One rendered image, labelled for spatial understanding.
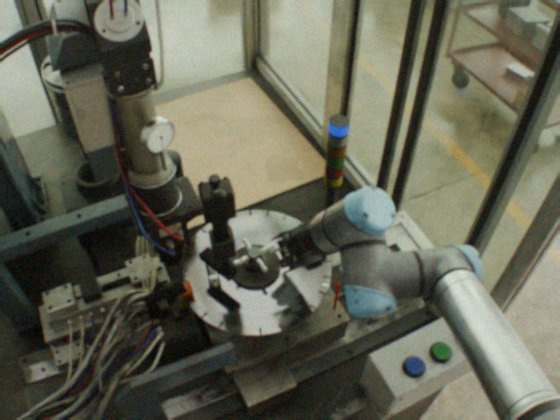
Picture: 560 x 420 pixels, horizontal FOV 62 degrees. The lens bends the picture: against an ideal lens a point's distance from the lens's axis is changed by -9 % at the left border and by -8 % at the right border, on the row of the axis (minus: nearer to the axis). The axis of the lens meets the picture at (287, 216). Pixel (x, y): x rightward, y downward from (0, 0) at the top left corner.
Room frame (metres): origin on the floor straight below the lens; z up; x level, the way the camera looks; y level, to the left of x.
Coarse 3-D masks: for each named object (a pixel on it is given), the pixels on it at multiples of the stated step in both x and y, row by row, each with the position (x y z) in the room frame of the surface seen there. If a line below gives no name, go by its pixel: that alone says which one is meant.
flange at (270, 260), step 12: (240, 252) 0.66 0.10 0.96; (264, 252) 0.66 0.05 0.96; (240, 264) 0.63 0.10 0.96; (264, 264) 0.62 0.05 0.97; (276, 264) 0.63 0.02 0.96; (240, 276) 0.60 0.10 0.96; (252, 276) 0.60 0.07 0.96; (264, 276) 0.60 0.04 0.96; (276, 276) 0.60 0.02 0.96; (252, 288) 0.57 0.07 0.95
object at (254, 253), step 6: (246, 240) 0.66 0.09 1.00; (246, 246) 0.65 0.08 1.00; (270, 246) 0.65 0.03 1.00; (252, 252) 0.63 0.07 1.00; (258, 252) 0.63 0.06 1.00; (240, 258) 0.62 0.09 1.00; (246, 258) 0.62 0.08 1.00; (252, 258) 0.62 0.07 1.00; (258, 258) 0.62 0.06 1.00; (234, 264) 0.60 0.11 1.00; (252, 264) 0.62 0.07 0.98; (258, 264) 0.60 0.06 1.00; (264, 270) 0.59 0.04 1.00
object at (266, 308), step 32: (256, 224) 0.75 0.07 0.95; (288, 224) 0.75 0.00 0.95; (192, 256) 0.65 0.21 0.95; (192, 288) 0.57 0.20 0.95; (224, 288) 0.57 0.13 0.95; (288, 288) 0.58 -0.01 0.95; (320, 288) 0.58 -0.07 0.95; (224, 320) 0.50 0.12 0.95; (256, 320) 0.50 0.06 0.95; (288, 320) 0.50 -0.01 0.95
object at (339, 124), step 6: (336, 114) 0.90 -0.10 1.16; (330, 120) 0.88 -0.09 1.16; (336, 120) 0.88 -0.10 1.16; (342, 120) 0.88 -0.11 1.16; (348, 120) 0.88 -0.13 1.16; (330, 126) 0.87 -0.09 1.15; (336, 126) 0.86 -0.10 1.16; (342, 126) 0.86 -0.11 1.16; (348, 126) 0.87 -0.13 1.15; (330, 132) 0.87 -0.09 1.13; (336, 132) 0.86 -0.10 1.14; (342, 132) 0.86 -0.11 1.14; (348, 132) 0.87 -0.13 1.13
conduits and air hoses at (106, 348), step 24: (144, 264) 0.64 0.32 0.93; (144, 288) 0.58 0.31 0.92; (120, 312) 0.52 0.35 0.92; (144, 312) 0.53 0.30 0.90; (120, 336) 0.46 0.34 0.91; (144, 336) 0.47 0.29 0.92; (96, 360) 0.46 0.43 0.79; (120, 360) 0.42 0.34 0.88; (72, 384) 0.40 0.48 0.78; (96, 384) 0.37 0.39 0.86; (48, 408) 0.33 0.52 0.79; (72, 408) 0.32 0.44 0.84
